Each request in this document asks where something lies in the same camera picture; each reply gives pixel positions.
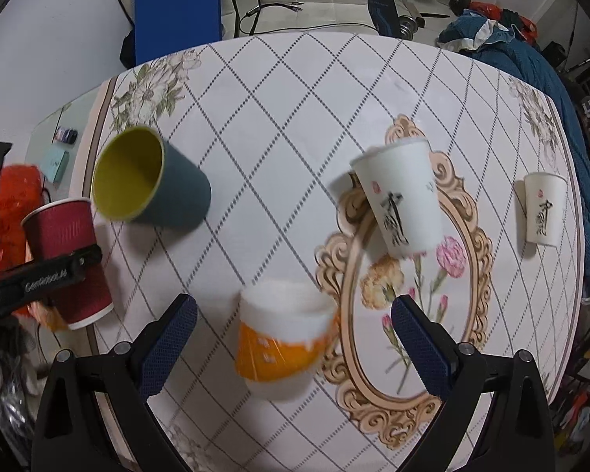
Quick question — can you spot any white calligraphy paper cup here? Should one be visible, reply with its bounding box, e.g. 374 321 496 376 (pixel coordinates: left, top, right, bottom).
350 136 443 258

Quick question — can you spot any orange and white paper cup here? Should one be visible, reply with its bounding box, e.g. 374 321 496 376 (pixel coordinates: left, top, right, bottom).
235 279 337 402

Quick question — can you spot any red ribbed paper cup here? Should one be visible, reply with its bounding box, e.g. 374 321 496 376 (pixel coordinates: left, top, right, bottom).
22 197 112 330

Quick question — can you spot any black dumbbell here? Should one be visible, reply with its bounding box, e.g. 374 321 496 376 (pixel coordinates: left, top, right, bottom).
449 0 472 16

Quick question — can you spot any dark teal blanket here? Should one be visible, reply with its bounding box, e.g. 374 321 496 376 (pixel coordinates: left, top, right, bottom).
436 11 590 302

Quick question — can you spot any orange mesh bag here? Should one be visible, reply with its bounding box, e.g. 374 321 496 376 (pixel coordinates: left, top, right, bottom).
0 164 46 318

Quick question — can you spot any blue board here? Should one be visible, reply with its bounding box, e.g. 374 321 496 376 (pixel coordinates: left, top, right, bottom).
134 0 221 64

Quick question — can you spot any teal small box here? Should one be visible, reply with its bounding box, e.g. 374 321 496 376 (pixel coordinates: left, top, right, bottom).
40 148 70 184

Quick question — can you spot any teal cup yellow inside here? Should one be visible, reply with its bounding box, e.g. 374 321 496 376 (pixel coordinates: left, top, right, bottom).
91 127 212 231

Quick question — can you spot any floral patterned tablecloth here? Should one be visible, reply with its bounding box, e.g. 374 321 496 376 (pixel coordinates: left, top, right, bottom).
86 32 584 471

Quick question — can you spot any small white calligraphy cup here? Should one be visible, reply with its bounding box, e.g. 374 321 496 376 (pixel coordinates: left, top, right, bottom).
523 171 567 247

